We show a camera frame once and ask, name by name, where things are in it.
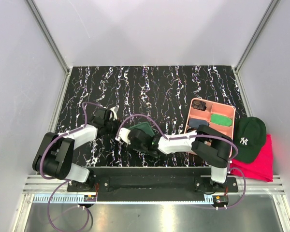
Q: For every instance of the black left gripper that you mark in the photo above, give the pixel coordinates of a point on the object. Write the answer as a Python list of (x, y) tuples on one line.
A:
[(117, 123)]

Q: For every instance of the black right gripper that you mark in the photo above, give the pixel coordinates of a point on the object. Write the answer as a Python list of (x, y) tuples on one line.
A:
[(134, 147)]

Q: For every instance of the dark green cloth napkin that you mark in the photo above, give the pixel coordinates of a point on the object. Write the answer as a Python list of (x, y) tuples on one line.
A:
[(143, 129)]

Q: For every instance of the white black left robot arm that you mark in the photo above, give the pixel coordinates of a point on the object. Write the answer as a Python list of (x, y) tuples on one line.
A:
[(55, 154)]

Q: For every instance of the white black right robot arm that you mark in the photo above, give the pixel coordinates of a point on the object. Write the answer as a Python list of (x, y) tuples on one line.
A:
[(209, 144)]

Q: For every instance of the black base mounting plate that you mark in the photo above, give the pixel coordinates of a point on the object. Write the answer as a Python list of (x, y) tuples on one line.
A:
[(157, 184)]

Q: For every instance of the grey-blue rolled towel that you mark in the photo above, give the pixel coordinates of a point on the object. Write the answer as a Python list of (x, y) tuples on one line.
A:
[(195, 123)]

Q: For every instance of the dark paisley rolled tie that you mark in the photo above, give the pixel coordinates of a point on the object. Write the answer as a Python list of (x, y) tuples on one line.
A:
[(198, 105)]

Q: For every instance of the pink divided organizer box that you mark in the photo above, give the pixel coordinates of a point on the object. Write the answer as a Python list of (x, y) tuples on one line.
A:
[(212, 108)]

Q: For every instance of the bright green rolled cloth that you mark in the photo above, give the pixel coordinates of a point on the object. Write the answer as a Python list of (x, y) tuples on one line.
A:
[(221, 120)]

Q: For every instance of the dark green baseball cap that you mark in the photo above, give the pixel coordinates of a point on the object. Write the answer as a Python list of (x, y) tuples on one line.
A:
[(249, 136)]

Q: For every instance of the red folded cloth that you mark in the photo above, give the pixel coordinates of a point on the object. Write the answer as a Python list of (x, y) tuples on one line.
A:
[(262, 167)]

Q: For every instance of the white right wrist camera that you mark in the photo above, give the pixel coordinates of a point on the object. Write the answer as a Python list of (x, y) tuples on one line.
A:
[(123, 136)]

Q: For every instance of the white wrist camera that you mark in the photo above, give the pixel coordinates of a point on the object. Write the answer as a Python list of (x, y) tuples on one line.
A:
[(123, 136), (114, 111)]

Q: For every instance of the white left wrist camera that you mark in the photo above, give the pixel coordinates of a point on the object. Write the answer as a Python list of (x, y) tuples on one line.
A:
[(114, 111)]

